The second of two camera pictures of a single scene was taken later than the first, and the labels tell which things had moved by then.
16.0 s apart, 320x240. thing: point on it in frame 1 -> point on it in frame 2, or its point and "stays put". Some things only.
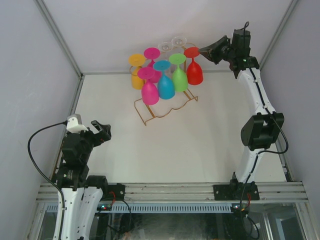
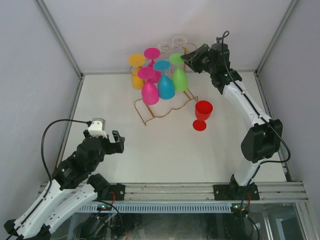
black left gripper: x=104 y=129 -> x=112 y=145
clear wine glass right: x=179 y=41 stays put
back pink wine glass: x=152 y=53 stays put
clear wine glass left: x=165 y=46 stays put
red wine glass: x=194 y=70 -> x=203 y=110
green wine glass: x=179 y=77 stays put
